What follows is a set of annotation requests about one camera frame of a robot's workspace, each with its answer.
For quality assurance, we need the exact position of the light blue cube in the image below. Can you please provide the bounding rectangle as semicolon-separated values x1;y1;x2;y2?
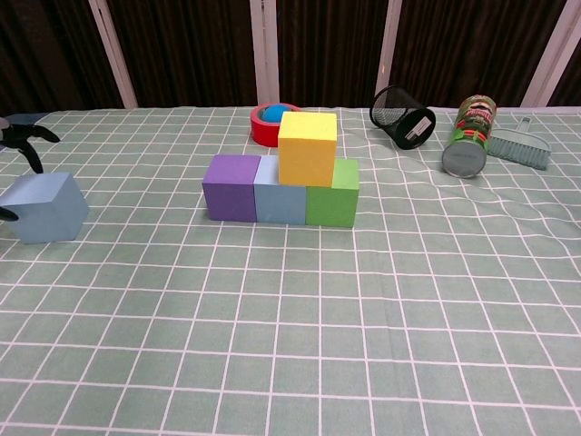
0;171;90;245
252;155;310;225

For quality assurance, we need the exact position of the blue ball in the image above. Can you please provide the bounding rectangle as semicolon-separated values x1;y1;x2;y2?
261;104;294;124

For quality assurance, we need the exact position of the yellow cube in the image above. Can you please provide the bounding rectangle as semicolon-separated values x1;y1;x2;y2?
277;112;340;187

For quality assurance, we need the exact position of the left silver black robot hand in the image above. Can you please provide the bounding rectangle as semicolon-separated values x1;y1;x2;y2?
0;115;61;223

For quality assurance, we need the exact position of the white frame post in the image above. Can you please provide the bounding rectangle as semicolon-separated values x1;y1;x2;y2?
250;0;281;106
88;0;139;109
521;0;581;108
375;0;403;97

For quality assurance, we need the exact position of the dark pleated curtain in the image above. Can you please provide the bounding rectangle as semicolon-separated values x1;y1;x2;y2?
0;0;581;117

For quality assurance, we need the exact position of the pale blue hand brush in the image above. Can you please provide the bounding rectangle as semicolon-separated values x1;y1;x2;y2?
487;116;554;172

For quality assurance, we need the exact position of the red tape roll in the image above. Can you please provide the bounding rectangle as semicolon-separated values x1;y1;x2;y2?
250;103;303;148

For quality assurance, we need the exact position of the black mesh pen cup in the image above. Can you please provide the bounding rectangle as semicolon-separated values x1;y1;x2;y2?
369;85;438;151

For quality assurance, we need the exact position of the green chips can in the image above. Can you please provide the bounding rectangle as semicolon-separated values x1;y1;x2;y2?
441;94;499;179

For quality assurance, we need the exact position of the purple cube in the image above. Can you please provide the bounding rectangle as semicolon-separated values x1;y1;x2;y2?
202;154;262;223

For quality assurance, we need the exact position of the green cube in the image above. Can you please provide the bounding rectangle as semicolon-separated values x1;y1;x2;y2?
305;158;360;228

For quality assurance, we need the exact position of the green checkered tablecloth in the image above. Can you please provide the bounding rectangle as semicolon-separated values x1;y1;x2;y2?
0;106;581;436

